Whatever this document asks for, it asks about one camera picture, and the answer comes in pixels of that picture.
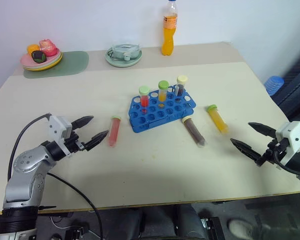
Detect pink plate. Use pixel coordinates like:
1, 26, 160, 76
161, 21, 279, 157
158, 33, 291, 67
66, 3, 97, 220
20, 48, 61, 68

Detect pink toy peach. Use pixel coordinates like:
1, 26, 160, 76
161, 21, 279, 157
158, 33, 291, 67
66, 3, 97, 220
38, 38, 59, 57

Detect red liquid tube green cap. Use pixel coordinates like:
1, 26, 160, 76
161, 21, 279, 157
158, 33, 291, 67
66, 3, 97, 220
107, 115, 122, 149
138, 85, 151, 114

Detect black box under table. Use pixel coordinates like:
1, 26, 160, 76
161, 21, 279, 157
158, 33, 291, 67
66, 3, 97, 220
198, 215, 226, 240

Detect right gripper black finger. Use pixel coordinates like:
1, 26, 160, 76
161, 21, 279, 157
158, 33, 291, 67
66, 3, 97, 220
247, 121, 278, 138
229, 137, 263, 164

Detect brown liquid tube cream cap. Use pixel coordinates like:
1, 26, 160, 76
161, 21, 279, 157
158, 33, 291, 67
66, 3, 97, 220
181, 116, 208, 149
174, 75, 189, 98

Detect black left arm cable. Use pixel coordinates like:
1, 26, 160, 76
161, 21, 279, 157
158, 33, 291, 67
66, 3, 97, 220
7, 112, 53, 181

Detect pale green plate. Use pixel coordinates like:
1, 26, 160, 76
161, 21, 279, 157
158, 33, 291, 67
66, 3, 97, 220
104, 47, 143, 68

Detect orange liquid tube green cap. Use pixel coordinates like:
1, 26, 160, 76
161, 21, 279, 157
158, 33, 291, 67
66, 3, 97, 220
206, 104, 230, 135
157, 80, 169, 104

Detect white shoe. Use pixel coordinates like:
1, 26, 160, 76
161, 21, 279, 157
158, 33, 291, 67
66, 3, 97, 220
228, 218, 255, 239

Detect dark grey rounded shape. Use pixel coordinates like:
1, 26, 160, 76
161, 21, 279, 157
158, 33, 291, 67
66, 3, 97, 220
126, 206, 176, 240
176, 202, 211, 240

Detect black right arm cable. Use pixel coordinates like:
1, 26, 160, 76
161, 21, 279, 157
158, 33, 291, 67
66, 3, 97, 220
273, 149, 300, 176

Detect orange soda bottle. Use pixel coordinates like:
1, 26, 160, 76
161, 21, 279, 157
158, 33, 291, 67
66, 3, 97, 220
160, 0, 179, 57

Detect orange toy fruit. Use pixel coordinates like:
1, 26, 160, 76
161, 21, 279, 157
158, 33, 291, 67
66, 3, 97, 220
26, 43, 41, 56

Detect yellow plate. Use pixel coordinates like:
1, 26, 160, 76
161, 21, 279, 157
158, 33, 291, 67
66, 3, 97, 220
23, 51, 64, 72

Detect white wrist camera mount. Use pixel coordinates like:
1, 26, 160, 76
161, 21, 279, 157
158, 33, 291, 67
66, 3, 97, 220
274, 120, 300, 166
47, 115, 74, 157

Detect blue water jug cap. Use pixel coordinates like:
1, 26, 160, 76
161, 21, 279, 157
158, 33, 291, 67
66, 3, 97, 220
264, 75, 285, 96

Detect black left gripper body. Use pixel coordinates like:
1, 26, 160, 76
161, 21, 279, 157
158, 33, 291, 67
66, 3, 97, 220
63, 131, 88, 154

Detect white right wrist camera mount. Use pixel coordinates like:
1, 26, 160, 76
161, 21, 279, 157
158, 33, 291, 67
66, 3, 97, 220
274, 120, 300, 166

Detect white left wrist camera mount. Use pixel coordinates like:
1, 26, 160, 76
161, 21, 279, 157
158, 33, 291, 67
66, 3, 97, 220
47, 115, 74, 157

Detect blue test tube rack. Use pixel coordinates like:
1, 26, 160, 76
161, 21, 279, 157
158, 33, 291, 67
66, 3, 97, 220
127, 84, 198, 134

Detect long black cable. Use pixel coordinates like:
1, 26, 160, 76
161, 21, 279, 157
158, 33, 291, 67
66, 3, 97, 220
47, 171, 103, 240

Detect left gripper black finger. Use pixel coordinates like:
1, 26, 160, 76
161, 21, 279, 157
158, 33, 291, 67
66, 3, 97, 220
84, 129, 110, 152
71, 115, 95, 131

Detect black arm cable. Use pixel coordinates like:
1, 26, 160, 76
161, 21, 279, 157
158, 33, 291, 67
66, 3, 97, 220
273, 149, 300, 176
7, 112, 53, 181

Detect black chair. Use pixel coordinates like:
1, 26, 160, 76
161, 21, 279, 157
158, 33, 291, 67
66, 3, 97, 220
271, 52, 300, 121

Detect green placemat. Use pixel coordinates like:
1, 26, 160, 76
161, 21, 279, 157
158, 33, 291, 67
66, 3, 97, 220
23, 50, 90, 80

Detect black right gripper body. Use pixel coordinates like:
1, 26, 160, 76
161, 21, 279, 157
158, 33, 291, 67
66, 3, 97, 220
255, 139, 289, 168

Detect dark purple toy mangosteen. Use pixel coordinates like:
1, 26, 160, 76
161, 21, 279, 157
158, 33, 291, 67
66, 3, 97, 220
31, 50, 47, 63

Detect pale blue strapped lid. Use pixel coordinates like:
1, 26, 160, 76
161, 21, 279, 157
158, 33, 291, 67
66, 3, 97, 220
108, 43, 141, 62

